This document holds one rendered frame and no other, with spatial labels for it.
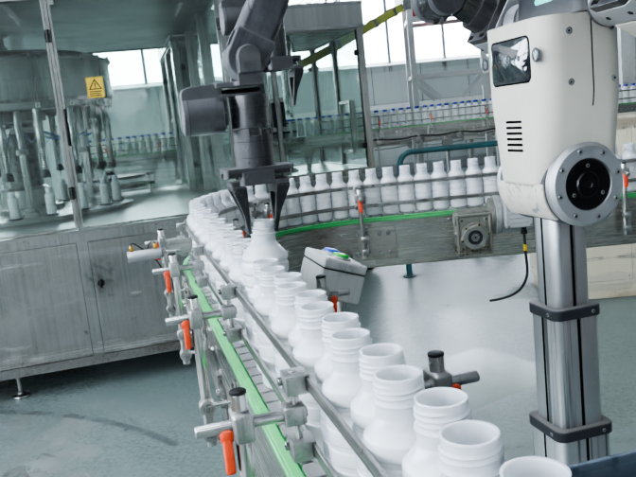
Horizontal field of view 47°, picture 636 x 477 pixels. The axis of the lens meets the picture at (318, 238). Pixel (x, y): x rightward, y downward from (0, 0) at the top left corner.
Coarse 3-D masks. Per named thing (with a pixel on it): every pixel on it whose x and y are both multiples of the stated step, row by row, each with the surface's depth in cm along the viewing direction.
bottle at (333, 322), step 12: (336, 312) 74; (348, 312) 73; (324, 324) 71; (336, 324) 70; (348, 324) 71; (360, 324) 72; (324, 336) 72; (324, 360) 72; (324, 372) 71; (324, 420) 72; (324, 432) 73; (324, 444) 73
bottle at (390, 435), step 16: (384, 368) 56; (400, 368) 57; (416, 368) 56; (384, 384) 54; (400, 384) 53; (416, 384) 54; (384, 400) 54; (400, 400) 53; (384, 416) 54; (400, 416) 54; (368, 432) 55; (384, 432) 54; (400, 432) 53; (368, 448) 55; (384, 448) 53; (400, 448) 53; (384, 464) 54; (400, 464) 53
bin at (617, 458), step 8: (608, 456) 83; (616, 456) 83; (624, 456) 83; (632, 456) 84; (576, 464) 82; (584, 464) 82; (592, 464) 82; (600, 464) 83; (608, 464) 83; (616, 464) 83; (624, 464) 84; (632, 464) 84; (576, 472) 82; (584, 472) 82; (592, 472) 83; (600, 472) 83; (608, 472) 83; (616, 472) 83; (624, 472) 84; (632, 472) 84
